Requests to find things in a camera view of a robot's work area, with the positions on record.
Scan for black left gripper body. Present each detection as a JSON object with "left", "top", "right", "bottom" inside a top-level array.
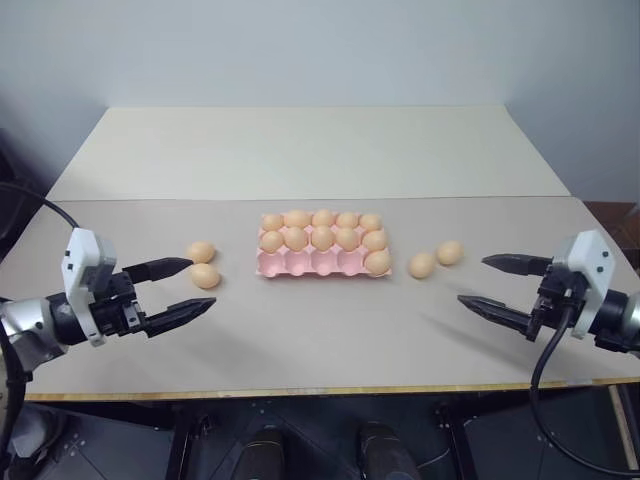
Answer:
[{"left": 88, "top": 265, "right": 152, "bottom": 339}]

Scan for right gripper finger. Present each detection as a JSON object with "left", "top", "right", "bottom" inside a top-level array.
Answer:
[
  {"left": 480, "top": 253, "right": 555, "bottom": 279},
  {"left": 456, "top": 294, "right": 540, "bottom": 338}
]

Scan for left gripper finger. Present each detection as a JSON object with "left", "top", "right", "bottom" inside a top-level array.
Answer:
[
  {"left": 121, "top": 257, "right": 194, "bottom": 285},
  {"left": 144, "top": 297, "right": 218, "bottom": 340}
]

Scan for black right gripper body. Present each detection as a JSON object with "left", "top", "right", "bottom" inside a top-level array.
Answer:
[{"left": 526, "top": 258, "right": 593, "bottom": 344}]

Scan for pink egg tray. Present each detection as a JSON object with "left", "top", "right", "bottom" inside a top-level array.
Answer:
[{"left": 255, "top": 213, "right": 394, "bottom": 280}]

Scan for brown wooden furniture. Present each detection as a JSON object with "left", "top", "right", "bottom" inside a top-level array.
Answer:
[{"left": 583, "top": 199, "right": 640, "bottom": 271}]

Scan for black table underframe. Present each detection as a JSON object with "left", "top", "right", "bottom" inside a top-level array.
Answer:
[{"left": 59, "top": 387, "right": 621, "bottom": 480}]

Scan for light wooden slat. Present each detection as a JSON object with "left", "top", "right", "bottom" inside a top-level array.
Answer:
[{"left": 606, "top": 383, "right": 640, "bottom": 480}]

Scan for grey robot body panel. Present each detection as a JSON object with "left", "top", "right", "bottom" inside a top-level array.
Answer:
[{"left": 0, "top": 399, "right": 69, "bottom": 480}]

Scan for dark chair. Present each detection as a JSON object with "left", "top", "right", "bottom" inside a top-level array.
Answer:
[{"left": 0, "top": 127, "right": 32, "bottom": 256}]

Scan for dark rounded shape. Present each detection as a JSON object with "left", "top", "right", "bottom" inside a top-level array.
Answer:
[
  {"left": 356, "top": 422, "right": 422, "bottom": 480},
  {"left": 242, "top": 428, "right": 287, "bottom": 480}
]

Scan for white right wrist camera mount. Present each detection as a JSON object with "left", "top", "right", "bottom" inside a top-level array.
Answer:
[{"left": 551, "top": 229, "right": 618, "bottom": 342}]

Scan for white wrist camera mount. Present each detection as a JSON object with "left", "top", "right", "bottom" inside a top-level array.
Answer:
[
  {"left": 551, "top": 229, "right": 618, "bottom": 342},
  {"left": 59, "top": 227, "right": 119, "bottom": 347}
]

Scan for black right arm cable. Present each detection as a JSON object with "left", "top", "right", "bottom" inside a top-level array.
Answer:
[{"left": 528, "top": 285, "right": 640, "bottom": 474}]

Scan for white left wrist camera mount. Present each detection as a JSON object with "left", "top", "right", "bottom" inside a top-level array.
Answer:
[{"left": 59, "top": 227, "right": 119, "bottom": 347}]

